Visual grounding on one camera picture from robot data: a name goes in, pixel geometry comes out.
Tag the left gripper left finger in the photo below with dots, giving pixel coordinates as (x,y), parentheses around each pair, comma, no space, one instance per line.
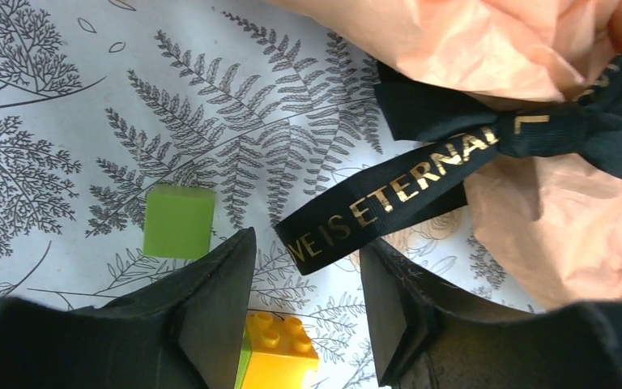
(182,331)

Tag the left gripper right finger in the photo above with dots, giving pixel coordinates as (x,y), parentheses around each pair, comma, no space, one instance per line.
(427,333)

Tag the peach paper flower bouquet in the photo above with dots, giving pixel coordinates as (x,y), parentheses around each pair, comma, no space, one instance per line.
(553,223)

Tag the black gold-lettered ribbon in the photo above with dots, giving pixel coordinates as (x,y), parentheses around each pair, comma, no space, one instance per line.
(457,135)

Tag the green studded brick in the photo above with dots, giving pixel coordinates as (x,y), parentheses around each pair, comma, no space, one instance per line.
(244,358)

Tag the yellow studded brick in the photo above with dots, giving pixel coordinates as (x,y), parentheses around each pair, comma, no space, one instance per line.
(280,354)

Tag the green cube block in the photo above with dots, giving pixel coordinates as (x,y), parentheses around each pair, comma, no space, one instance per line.
(178,221)

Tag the floral patterned table mat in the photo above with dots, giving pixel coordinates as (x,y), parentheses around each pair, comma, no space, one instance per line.
(102,100)

